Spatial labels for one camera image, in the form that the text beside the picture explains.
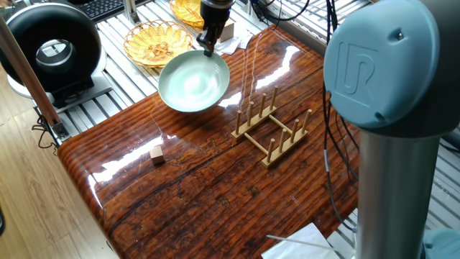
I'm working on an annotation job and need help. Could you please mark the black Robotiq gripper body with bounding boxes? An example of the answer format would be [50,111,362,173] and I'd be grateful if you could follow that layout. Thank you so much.
[199,0,235,37]

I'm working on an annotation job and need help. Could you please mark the light green round dish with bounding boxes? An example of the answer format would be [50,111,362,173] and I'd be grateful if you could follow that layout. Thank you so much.
[157,49,231,114]

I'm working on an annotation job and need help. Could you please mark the wooden peg dish rack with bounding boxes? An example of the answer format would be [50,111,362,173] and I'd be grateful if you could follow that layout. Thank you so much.
[230,85,313,170]

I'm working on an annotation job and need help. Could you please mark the white crumpled cloth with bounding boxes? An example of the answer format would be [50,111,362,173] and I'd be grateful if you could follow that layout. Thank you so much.
[213,21,254,55]

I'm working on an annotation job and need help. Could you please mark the yellow wicker basket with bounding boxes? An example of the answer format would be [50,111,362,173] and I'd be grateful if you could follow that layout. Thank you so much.
[169,0,206,29]

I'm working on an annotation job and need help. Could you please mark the short aluminium upright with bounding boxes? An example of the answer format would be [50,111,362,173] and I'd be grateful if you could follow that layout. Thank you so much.
[121,0,142,25]

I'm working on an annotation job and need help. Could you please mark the black keyboard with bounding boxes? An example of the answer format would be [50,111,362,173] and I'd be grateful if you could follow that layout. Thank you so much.
[76,0,144,23]

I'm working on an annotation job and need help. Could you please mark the small wooden cube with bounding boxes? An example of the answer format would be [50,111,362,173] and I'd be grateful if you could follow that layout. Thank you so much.
[149,145,166,166]

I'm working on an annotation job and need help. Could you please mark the wood grain table mat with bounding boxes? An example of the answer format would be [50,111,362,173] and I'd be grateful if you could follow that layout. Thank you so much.
[57,23,360,259]

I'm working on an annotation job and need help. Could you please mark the white paper sheet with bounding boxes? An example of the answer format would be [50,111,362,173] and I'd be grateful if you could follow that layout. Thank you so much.
[261,222,342,259]

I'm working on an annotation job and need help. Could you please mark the yellow wire basket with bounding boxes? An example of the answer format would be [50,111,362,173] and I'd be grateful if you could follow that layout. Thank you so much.
[123,19,194,69]

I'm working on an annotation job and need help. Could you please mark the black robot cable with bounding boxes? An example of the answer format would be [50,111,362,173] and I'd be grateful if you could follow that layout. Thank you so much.
[249,0,360,233]

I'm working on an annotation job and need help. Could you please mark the aluminium frame post with bracket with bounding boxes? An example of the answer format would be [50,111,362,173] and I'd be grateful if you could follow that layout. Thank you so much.
[0,16,71,142]

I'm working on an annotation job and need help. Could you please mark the black ring shaped device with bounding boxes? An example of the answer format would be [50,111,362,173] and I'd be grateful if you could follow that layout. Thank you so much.
[0,1,114,115]

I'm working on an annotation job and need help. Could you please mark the thin black floor cable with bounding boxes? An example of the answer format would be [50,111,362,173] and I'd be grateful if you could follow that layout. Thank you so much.
[31,106,61,156]

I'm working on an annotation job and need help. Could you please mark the white cable tie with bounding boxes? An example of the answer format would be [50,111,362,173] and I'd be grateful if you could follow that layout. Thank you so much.
[265,234,357,255]

